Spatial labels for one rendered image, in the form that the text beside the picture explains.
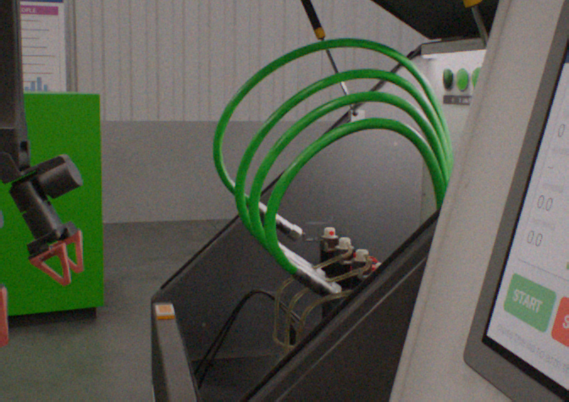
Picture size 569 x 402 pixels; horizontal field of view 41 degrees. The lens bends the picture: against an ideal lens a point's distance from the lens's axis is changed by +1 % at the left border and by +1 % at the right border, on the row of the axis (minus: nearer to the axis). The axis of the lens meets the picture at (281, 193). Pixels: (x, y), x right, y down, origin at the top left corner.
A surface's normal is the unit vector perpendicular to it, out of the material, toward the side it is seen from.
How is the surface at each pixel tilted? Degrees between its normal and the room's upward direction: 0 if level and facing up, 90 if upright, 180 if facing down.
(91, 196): 90
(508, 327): 76
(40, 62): 90
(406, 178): 90
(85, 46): 90
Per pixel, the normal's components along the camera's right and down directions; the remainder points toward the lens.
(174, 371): 0.01, -0.99
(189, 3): 0.27, 0.14
